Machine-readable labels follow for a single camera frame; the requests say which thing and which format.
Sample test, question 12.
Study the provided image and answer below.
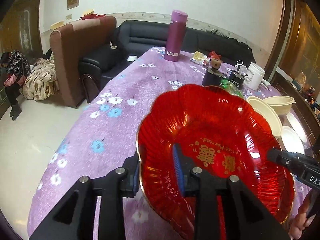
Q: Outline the cream plastic bowl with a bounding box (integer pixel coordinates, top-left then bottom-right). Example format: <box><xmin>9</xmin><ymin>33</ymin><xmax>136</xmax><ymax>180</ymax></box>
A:
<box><xmin>246</xmin><ymin>96</ymin><xmax>283</xmax><ymax>139</ymax></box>
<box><xmin>263</xmin><ymin>96</ymin><xmax>296</xmax><ymax>115</ymax></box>

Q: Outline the small wall plaque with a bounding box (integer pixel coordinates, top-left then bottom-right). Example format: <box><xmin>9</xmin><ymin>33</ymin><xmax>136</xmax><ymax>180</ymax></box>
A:
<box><xmin>67</xmin><ymin>0</ymin><xmax>79</xmax><ymax>10</ymax></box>

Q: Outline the purple floral tablecloth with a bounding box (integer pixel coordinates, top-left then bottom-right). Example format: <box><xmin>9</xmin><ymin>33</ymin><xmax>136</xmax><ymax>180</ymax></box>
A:
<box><xmin>27</xmin><ymin>47</ymin><xmax>310</xmax><ymax>239</ymax></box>

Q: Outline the white plastic jar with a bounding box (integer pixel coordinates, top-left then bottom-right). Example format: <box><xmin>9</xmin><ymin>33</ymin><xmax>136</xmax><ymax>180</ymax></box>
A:
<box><xmin>244</xmin><ymin>62</ymin><xmax>265</xmax><ymax>90</ymax></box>

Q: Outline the small wooden figure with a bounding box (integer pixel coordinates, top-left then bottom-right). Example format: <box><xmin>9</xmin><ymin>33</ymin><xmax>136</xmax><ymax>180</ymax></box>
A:
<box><xmin>210</xmin><ymin>57</ymin><xmax>221</xmax><ymax>69</ymax></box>

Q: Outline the white paper bowl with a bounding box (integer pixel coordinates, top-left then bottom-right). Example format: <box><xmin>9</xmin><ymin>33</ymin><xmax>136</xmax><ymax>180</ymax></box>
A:
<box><xmin>281</xmin><ymin>126</ymin><xmax>305</xmax><ymax>154</ymax></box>
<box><xmin>286</xmin><ymin>113</ymin><xmax>307</xmax><ymax>143</ymax></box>

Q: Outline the wooden cabinet with glass doors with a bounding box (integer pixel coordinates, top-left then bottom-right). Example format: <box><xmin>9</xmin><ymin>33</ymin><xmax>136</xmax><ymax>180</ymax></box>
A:
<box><xmin>1</xmin><ymin>0</ymin><xmax>42</xmax><ymax>119</ymax></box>

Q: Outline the green plastic wrapper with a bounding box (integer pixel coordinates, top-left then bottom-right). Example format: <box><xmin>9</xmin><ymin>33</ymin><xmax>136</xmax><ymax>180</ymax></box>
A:
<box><xmin>220</xmin><ymin>78</ymin><xmax>244</xmax><ymax>99</ymax></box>

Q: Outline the purple thermos bottle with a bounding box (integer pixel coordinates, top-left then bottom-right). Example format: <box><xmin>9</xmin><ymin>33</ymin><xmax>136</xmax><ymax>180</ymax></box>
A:
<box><xmin>164</xmin><ymin>10</ymin><xmax>188</xmax><ymax>62</ymax></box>

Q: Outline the black device with cables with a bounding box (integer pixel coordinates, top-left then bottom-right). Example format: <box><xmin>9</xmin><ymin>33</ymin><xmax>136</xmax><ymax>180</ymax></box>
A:
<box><xmin>228</xmin><ymin>70</ymin><xmax>245</xmax><ymax>88</ymax></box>

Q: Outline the red bag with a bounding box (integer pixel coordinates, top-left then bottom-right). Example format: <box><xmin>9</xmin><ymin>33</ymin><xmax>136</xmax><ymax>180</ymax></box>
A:
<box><xmin>209</xmin><ymin>51</ymin><xmax>221</xmax><ymax>60</ymax></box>

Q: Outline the red plate with gold characters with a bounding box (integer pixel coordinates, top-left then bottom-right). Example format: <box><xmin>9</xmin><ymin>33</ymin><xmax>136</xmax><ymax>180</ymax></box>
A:
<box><xmin>137</xmin><ymin>84</ymin><xmax>295</xmax><ymax>239</ymax></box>

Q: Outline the black leather sofa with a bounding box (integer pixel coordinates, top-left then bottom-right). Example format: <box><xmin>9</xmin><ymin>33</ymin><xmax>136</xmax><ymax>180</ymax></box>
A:
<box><xmin>78</xmin><ymin>20</ymin><xmax>255</xmax><ymax>92</ymax></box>

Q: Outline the brown armchair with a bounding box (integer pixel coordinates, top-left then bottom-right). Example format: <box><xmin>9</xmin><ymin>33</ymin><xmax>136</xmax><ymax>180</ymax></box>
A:
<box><xmin>49</xmin><ymin>16</ymin><xmax>117</xmax><ymax>108</ymax></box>

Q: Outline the patterned beige blanket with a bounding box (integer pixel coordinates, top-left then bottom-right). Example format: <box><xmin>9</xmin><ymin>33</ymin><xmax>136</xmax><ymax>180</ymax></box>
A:
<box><xmin>22</xmin><ymin>54</ymin><xmax>59</xmax><ymax>101</ymax></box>

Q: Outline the black round container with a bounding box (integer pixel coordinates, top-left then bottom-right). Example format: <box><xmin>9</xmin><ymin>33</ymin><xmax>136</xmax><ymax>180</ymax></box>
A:
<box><xmin>202</xmin><ymin>68</ymin><xmax>224</xmax><ymax>87</ymax></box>

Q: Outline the seated person in dark clothes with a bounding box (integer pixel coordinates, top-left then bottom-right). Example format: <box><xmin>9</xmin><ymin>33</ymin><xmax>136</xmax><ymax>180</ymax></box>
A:
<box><xmin>1</xmin><ymin>50</ymin><xmax>30</xmax><ymax>121</ymax></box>

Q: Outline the right hand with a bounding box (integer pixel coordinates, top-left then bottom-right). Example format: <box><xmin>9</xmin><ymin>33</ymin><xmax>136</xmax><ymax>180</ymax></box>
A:
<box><xmin>289</xmin><ymin>190</ymin><xmax>319</xmax><ymax>239</ymax></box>

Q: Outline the yellow snack packet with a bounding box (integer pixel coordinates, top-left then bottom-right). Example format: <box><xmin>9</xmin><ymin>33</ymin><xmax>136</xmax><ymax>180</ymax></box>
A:
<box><xmin>190</xmin><ymin>51</ymin><xmax>211</xmax><ymax>66</ymax></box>

